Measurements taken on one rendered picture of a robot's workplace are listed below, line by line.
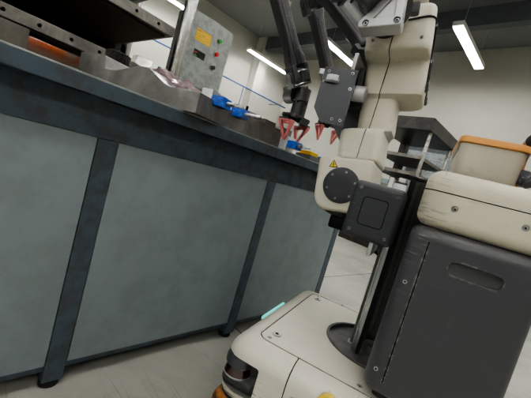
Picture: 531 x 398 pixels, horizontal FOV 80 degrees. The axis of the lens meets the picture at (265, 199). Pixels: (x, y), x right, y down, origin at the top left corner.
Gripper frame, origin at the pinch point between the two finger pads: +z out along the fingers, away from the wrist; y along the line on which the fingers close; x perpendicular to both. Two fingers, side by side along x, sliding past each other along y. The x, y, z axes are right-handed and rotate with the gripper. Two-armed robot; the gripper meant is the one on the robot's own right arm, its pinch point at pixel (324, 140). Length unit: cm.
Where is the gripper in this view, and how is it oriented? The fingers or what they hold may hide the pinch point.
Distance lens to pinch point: 160.9
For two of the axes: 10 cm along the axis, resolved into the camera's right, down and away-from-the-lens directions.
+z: -2.7, 9.6, 1.0
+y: -9.0, -2.1, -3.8
